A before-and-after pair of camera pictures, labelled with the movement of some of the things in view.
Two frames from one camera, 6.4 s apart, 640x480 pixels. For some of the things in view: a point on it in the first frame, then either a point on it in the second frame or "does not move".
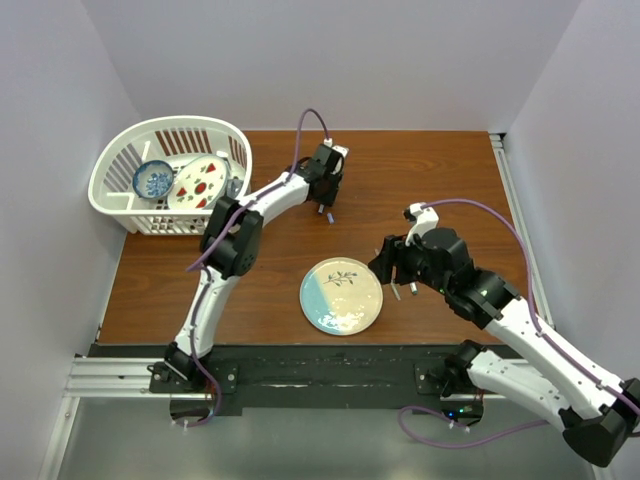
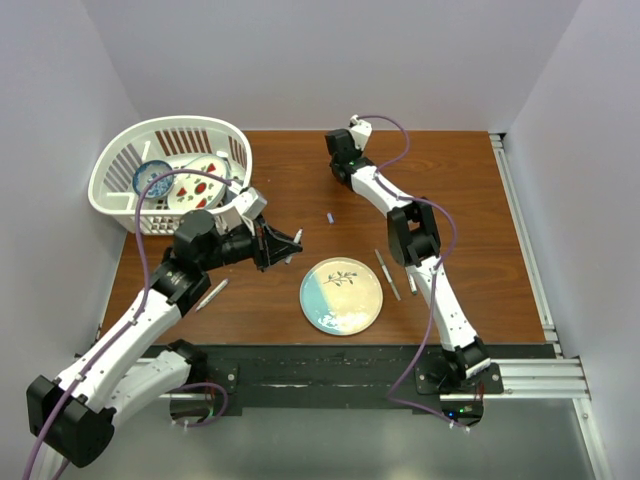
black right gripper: x=393 y=252 to x=357 y=151
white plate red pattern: x=199 y=181 does not move
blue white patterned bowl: x=153 y=179 does not move
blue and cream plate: x=341 y=296 does not move
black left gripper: x=328 y=199 to x=262 y=237
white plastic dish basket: x=166 y=175 does not move
